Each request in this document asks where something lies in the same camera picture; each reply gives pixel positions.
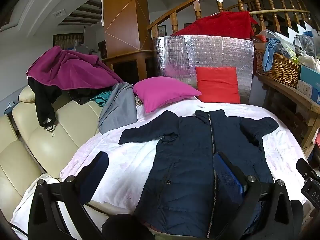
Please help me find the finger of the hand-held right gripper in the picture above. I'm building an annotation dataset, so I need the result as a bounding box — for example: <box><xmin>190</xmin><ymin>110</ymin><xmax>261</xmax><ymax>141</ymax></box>
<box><xmin>296</xmin><ymin>158</ymin><xmax>316</xmax><ymax>179</ymax></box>

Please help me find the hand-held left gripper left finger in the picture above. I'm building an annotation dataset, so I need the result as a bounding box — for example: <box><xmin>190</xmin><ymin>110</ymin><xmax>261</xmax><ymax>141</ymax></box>
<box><xmin>28</xmin><ymin>151</ymin><xmax>109</xmax><ymax>240</ymax></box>

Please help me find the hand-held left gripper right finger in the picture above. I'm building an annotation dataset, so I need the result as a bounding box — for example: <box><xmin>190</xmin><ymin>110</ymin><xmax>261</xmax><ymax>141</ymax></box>
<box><xmin>212</xmin><ymin>152</ymin><xmax>292</xmax><ymax>240</ymax></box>

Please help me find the navy zip jacket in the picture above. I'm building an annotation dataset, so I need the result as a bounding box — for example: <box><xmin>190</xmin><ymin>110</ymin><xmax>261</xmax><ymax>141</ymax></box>
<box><xmin>118</xmin><ymin>109</ymin><xmax>280</xmax><ymax>236</ymax></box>

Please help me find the white blanket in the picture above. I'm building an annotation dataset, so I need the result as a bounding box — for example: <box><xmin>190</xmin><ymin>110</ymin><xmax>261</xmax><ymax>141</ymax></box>
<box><xmin>10</xmin><ymin>96</ymin><xmax>308</xmax><ymax>240</ymax></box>

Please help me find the cream leather sofa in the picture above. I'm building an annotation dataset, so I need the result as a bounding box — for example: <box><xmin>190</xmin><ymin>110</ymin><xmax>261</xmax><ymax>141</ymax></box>
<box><xmin>0</xmin><ymin>85</ymin><xmax>112</xmax><ymax>223</ymax></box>

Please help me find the grey garment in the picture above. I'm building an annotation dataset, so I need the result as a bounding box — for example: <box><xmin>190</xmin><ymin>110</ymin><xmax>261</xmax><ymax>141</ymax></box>
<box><xmin>98</xmin><ymin>82</ymin><xmax>138</xmax><ymax>135</ymax></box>

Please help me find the wooden side table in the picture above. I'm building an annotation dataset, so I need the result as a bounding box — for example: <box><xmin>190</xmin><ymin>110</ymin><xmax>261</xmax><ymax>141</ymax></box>
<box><xmin>254</xmin><ymin>72</ymin><xmax>320</xmax><ymax>158</ymax></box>

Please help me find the teal garment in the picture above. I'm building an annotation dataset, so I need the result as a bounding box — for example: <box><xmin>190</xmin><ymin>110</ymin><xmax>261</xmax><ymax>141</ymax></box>
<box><xmin>90</xmin><ymin>92</ymin><xmax>112</xmax><ymax>105</ymax></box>

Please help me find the white patterned box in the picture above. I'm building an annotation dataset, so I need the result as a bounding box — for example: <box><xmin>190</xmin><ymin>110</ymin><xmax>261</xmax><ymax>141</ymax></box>
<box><xmin>296</xmin><ymin>80</ymin><xmax>313</xmax><ymax>97</ymax></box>

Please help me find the black garment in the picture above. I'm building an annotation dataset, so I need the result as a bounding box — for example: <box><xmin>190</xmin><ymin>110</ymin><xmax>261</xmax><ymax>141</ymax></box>
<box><xmin>28</xmin><ymin>76</ymin><xmax>100</xmax><ymax>131</ymax></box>

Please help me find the blue cardboard box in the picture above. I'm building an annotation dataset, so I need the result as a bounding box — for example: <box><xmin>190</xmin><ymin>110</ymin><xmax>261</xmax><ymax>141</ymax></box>
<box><xmin>299</xmin><ymin>66</ymin><xmax>320</xmax><ymax>98</ymax></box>

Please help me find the red pillow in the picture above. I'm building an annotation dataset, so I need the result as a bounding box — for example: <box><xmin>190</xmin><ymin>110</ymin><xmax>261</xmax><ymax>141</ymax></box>
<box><xmin>195</xmin><ymin>66</ymin><xmax>241</xmax><ymax>104</ymax></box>

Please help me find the magenta pillow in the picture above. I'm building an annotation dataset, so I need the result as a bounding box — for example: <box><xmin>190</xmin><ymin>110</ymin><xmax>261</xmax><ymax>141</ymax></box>
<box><xmin>133</xmin><ymin>76</ymin><xmax>202</xmax><ymax>113</ymax></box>

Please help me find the wicker basket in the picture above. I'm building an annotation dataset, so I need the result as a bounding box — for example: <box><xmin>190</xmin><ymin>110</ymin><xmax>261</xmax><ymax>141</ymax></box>
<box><xmin>254</xmin><ymin>49</ymin><xmax>301</xmax><ymax>89</ymax></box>

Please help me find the magenta fleece garment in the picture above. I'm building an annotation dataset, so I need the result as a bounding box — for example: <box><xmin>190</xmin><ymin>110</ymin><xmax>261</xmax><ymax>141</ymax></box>
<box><xmin>27</xmin><ymin>45</ymin><xmax>123</xmax><ymax>90</ymax></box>

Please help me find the white plastic bag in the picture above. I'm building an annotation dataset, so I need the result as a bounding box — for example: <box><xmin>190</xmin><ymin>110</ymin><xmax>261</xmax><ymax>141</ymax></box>
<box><xmin>297</xmin><ymin>55</ymin><xmax>320</xmax><ymax>72</ymax></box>

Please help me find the yellow green cloth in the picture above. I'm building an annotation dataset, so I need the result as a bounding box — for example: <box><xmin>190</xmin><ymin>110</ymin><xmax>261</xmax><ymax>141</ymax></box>
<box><xmin>287</xmin><ymin>47</ymin><xmax>300</xmax><ymax>64</ymax></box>

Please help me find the blue cloth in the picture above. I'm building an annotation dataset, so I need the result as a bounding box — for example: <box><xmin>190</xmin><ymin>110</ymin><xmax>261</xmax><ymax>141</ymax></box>
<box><xmin>262</xmin><ymin>38</ymin><xmax>283</xmax><ymax>72</ymax></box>

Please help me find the grey plastic bag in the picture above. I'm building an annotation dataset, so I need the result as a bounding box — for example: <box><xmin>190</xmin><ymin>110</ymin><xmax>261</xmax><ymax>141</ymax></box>
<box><xmin>293</xmin><ymin>34</ymin><xmax>317</xmax><ymax>57</ymax></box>

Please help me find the silver foil insulation sheet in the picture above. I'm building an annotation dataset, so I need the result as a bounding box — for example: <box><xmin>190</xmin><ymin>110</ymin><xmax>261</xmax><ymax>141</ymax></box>
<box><xmin>153</xmin><ymin>35</ymin><xmax>255</xmax><ymax>104</ymax></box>

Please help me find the clear plastic bag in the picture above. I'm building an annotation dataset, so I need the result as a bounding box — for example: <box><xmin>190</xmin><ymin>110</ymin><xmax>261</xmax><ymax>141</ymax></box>
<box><xmin>260</xmin><ymin>28</ymin><xmax>296</xmax><ymax>51</ymax></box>

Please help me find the wooden pillar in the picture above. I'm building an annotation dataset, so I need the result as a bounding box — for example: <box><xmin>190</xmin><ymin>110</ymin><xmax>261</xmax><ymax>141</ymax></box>
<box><xmin>102</xmin><ymin>0</ymin><xmax>154</xmax><ymax>83</ymax></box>

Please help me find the red cloth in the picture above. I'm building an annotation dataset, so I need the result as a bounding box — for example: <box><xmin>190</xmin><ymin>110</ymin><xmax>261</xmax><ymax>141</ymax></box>
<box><xmin>172</xmin><ymin>11</ymin><xmax>255</xmax><ymax>38</ymax></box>

